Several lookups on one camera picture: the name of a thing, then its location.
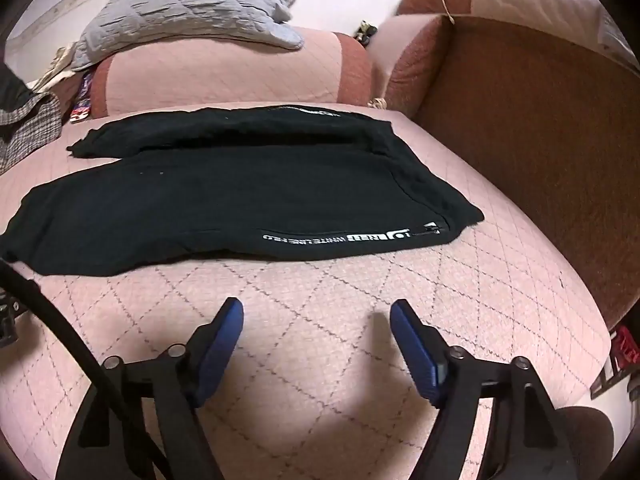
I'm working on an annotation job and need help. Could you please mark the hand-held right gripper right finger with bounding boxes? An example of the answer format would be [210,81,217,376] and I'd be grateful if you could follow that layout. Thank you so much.
[390,299,586,480]

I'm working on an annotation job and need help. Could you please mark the red object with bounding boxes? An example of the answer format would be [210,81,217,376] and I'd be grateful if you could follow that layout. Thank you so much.
[607,325,640,372]

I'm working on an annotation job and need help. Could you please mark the cream cloth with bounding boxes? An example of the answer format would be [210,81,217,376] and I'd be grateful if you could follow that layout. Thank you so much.
[25,47,82,93]

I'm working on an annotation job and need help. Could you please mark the pink quilted sofa cover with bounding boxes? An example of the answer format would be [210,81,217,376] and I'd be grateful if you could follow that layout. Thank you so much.
[0,105,617,480]

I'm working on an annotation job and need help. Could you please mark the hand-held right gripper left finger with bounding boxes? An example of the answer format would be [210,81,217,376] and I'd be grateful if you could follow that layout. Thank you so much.
[55,297,246,480]

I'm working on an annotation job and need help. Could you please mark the colourful packet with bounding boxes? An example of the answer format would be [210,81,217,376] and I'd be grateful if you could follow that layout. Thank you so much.
[70,72,97,124]

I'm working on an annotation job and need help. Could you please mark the dark cloth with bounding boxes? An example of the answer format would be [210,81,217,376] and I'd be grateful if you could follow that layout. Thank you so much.
[0,62,38,111]

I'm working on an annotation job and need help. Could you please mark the black cable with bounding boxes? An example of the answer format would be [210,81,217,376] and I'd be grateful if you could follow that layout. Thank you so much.
[0,259,168,480]

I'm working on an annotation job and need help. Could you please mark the grey quilted blanket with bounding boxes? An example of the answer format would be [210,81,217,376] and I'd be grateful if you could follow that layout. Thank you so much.
[70,0,306,73]

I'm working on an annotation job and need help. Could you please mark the houndstooth cloth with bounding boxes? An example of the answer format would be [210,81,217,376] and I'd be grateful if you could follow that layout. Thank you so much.
[0,92,63,176]

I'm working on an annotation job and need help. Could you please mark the brown sofa armrest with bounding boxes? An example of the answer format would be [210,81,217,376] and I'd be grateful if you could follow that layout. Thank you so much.
[395,0,640,333]

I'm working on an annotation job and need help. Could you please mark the black pants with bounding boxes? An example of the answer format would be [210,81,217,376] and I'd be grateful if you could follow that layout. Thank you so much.
[0,104,486,277]

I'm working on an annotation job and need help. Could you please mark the pink brown sofa cushion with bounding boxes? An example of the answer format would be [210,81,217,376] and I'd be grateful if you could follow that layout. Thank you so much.
[367,12,448,121]

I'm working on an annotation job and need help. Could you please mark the pink brown bolster cushion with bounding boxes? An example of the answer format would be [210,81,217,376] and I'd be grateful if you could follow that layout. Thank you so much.
[90,25,373,118]

